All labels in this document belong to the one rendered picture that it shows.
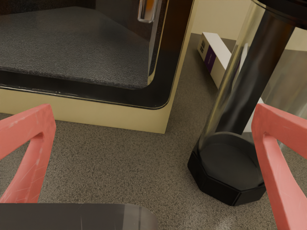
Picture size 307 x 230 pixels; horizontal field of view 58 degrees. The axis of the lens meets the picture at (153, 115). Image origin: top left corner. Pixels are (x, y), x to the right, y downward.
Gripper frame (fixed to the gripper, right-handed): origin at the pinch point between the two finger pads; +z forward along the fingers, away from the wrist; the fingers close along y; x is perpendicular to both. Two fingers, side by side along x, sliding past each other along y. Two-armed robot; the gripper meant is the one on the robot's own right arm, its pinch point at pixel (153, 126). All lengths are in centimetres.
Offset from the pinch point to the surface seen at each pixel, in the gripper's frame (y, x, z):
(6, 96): 19.0, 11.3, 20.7
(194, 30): -11, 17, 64
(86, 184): 7.6, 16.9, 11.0
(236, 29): -22, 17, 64
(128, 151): 3.2, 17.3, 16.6
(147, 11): 0.5, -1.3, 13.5
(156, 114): -0.4, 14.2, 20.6
